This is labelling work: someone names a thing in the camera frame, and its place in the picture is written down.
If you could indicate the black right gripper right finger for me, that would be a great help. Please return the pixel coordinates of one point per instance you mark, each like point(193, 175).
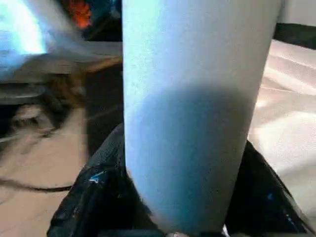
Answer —
point(266, 202)

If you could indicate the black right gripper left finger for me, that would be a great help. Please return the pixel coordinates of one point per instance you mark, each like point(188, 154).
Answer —
point(94, 197)

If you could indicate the white plastic table leg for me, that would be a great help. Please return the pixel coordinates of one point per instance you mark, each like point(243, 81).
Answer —
point(197, 98)

